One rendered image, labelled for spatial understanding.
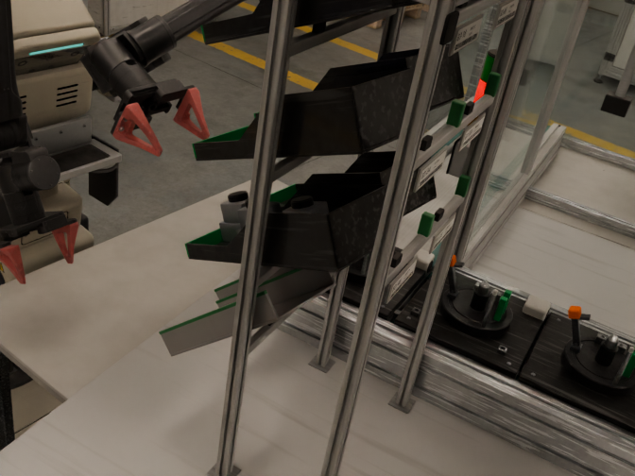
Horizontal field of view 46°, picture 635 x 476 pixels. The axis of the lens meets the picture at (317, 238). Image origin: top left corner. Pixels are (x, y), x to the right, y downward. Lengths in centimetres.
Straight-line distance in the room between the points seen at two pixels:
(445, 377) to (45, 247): 95
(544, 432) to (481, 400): 12
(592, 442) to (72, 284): 103
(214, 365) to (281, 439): 21
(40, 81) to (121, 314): 50
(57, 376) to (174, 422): 23
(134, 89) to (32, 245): 76
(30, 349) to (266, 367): 43
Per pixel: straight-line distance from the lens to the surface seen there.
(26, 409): 216
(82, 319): 151
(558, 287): 189
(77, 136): 172
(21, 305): 155
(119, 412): 132
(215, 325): 111
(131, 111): 110
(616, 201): 243
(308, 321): 145
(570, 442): 138
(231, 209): 109
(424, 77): 76
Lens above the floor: 181
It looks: 32 degrees down
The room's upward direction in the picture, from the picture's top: 10 degrees clockwise
